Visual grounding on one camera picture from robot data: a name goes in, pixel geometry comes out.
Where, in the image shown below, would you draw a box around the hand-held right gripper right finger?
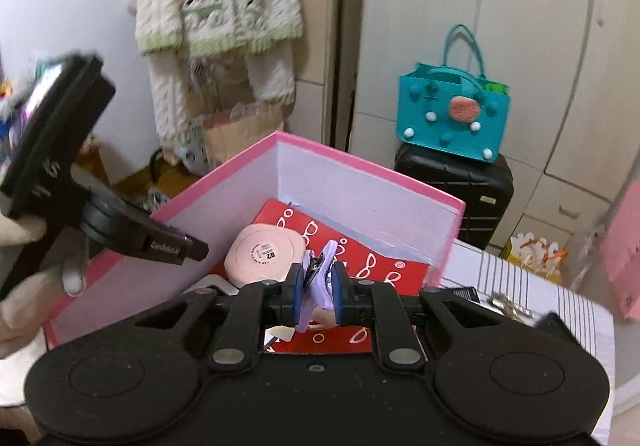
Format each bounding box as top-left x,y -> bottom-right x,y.
331,261 -> 501,373

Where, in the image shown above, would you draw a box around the purple hair clip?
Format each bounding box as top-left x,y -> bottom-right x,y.
295,240 -> 341,332

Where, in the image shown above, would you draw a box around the teal felt handbag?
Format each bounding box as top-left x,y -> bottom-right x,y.
396,23 -> 512,163

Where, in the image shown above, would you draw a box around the black suitcase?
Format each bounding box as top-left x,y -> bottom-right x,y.
394,143 -> 514,251

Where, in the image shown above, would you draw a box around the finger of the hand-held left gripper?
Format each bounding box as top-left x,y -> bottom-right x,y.
122,215 -> 210,268

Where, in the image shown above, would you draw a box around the beige wardrobe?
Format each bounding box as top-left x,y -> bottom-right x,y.
295,0 -> 640,287

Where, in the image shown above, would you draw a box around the pink cardboard box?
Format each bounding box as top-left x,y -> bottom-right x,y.
42,130 -> 467,352

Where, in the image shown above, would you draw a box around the pink shopping bag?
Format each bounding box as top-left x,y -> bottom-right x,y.
600,178 -> 640,322

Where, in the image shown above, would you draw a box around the red printed flat box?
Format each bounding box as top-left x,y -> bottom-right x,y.
250,198 -> 433,357

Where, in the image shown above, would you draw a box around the yellow printed gift bag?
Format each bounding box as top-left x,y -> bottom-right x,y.
500,231 -> 568,283

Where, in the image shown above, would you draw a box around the pink rounded case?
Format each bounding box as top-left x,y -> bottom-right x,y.
224,224 -> 306,287

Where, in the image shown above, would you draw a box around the striped tablecloth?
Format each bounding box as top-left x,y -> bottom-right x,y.
425,238 -> 616,377

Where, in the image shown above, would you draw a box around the bunch of keys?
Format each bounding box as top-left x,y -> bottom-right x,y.
487,291 -> 538,319

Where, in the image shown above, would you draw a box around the white fleece pajama pants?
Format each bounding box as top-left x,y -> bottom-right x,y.
147,41 -> 297,147

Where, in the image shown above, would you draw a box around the brown paper bag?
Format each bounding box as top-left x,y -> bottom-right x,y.
200,103 -> 286,177

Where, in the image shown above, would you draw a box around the person's left hand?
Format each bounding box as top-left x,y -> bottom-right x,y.
0,248 -> 88,361

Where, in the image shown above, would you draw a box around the patterned sneaker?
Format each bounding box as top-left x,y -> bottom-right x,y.
140,188 -> 173,214

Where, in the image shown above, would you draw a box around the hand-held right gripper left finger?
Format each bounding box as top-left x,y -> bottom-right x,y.
135,262 -> 306,373

